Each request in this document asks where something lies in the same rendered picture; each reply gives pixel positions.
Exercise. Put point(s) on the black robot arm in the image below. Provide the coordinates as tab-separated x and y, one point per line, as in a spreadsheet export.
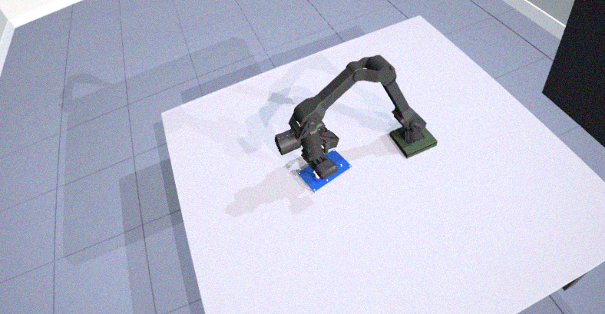
310	112

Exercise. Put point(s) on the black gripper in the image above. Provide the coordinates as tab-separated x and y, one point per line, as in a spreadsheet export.
315	158

